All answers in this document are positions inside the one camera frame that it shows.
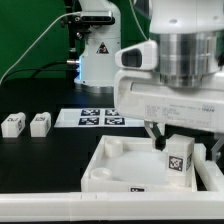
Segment black cable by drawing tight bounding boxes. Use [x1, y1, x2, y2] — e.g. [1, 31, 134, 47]
[0, 60, 73, 84]

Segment white L-shaped obstacle fence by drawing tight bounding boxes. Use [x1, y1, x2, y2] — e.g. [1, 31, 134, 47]
[0, 144, 224, 222]

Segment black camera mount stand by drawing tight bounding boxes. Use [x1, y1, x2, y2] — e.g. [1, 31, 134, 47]
[60, 0, 82, 67]

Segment white cable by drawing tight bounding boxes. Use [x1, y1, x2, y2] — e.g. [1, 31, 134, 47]
[0, 11, 83, 86]

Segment white sheet with tags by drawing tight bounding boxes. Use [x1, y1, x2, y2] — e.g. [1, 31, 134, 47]
[55, 108, 144, 128]

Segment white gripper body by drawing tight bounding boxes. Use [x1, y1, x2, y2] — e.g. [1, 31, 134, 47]
[114, 70, 224, 133]

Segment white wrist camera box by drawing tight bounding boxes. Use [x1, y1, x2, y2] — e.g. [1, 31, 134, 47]
[115, 40, 158, 71]

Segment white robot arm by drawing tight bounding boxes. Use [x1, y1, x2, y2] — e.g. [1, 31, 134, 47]
[76, 0, 224, 139]

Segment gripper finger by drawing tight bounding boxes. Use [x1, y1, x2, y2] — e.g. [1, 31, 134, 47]
[144, 121, 166, 150]
[211, 134, 224, 162]

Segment white square tabletop part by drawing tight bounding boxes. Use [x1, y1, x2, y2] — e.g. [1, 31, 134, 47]
[81, 135, 197, 192]

